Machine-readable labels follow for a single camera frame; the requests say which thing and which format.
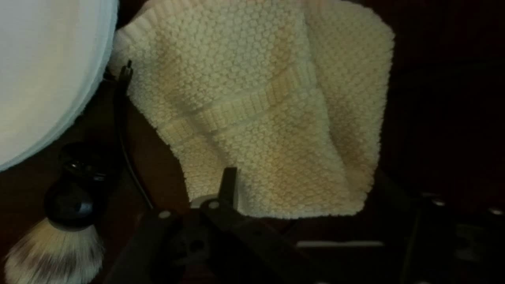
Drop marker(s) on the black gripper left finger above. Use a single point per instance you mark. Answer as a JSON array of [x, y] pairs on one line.
[[228, 190]]

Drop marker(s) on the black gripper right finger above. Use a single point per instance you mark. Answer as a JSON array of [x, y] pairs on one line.
[[431, 231]]

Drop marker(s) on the cream knitted towel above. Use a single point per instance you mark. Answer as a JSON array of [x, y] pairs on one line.
[[253, 105]]

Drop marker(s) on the large white plate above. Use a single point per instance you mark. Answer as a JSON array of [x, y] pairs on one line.
[[42, 69]]

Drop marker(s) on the dark wooden dresser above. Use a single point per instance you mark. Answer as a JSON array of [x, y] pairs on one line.
[[447, 105]]

